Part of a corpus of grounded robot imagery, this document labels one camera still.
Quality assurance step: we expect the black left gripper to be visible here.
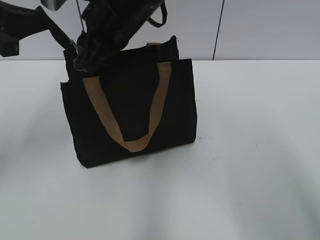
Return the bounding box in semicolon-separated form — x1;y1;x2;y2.
0;3;76;57

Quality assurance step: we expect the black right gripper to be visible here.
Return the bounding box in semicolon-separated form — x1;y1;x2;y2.
73;0;167;75

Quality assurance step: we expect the black canvas tote bag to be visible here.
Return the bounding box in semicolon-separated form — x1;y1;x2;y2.
60;36;197;168

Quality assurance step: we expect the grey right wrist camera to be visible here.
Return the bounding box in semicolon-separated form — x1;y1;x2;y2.
40;0;67;12

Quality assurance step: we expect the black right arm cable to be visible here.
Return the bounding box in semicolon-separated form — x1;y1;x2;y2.
148;3;168;28

